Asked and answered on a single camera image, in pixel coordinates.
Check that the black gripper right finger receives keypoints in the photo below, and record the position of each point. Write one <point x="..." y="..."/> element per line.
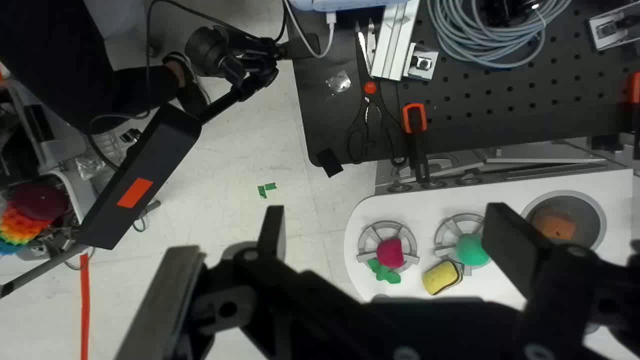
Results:
<point x="514" y="245"/>

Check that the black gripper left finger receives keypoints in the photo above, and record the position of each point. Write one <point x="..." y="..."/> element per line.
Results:
<point x="161" y="325"/>

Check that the magenta plush eggplant toy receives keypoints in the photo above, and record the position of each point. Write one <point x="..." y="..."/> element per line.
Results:
<point x="390" y="253"/>

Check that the orange object in sink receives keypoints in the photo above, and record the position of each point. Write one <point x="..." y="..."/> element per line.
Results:
<point x="554" y="227"/>

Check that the teal green plush toy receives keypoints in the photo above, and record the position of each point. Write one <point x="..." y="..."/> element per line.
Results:
<point x="470" y="253"/>

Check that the round grey toy sink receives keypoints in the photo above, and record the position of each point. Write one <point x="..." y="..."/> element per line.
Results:
<point x="576" y="207"/>

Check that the grey right stove burner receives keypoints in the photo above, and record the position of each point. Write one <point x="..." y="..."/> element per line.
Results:
<point x="457" y="227"/>

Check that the yellow plush toy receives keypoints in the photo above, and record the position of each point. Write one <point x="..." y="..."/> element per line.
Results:
<point x="441" y="276"/>

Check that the rainbow coloured toy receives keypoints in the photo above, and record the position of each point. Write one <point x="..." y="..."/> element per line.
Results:
<point x="17" y="230"/>

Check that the black pegboard table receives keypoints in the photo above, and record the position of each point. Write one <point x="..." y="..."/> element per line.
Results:
<point x="569" y="90"/>

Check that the green tape piece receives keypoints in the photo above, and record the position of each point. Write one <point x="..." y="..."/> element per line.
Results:
<point x="267" y="189"/>

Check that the black scissors orange pivot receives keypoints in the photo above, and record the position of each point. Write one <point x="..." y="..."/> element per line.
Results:
<point x="370" y="114"/>

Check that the black box orange label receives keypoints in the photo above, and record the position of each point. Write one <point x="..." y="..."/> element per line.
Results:
<point x="147" y="167"/>

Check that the orange handled clamp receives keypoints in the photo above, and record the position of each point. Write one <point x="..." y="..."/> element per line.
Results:
<point x="415" y="125"/>

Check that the white aluminium rail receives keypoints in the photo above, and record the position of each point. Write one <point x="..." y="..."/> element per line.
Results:
<point x="395" y="39"/>

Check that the black camera on tripod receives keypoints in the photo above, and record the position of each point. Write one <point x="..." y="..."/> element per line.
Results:
<point x="247" y="62"/>

